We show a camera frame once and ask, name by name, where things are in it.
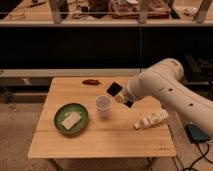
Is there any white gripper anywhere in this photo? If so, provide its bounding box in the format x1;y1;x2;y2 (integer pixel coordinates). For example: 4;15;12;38
115;84;135;103

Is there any black eraser block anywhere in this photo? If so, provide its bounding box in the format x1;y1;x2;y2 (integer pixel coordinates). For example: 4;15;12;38
107;82;133;108

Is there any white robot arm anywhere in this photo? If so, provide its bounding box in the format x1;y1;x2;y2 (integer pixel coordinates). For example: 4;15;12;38
117;58;213;138

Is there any dark red chili pepper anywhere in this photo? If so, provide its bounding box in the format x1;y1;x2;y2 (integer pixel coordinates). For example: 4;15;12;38
82;79;100;85

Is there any wooden folding table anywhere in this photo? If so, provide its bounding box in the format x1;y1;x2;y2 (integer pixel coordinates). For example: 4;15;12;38
28;77;176;159

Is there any white plastic bottle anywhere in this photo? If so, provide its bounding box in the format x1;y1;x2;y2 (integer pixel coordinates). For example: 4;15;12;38
134;109;169;130

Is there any white sponge block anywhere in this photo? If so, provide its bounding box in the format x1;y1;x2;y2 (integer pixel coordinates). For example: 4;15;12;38
61;112;81;130

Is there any green plate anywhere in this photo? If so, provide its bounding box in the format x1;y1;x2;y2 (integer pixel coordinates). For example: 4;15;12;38
54;103;88;135

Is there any black power box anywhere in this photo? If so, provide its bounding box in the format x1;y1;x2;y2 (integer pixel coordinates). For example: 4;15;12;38
185;124;210;143

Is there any long metal shelf rail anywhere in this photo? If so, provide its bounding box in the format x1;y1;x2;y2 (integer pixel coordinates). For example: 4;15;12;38
0;68;141;78

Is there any black floor cable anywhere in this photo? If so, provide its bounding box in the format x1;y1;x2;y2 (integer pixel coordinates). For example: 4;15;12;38
166;122;213;171

